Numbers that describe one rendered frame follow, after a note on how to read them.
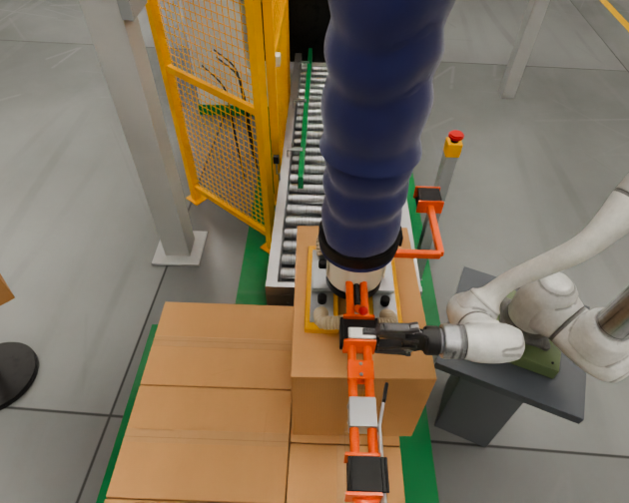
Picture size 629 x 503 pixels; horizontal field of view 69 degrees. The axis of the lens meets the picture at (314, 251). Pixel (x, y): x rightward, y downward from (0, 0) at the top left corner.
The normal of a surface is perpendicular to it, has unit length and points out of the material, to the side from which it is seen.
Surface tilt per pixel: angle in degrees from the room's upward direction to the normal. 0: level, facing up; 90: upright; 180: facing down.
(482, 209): 0
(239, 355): 0
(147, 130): 90
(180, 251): 90
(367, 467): 1
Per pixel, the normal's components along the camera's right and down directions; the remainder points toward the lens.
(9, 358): 0.02, -0.67
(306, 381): 0.00, 0.73
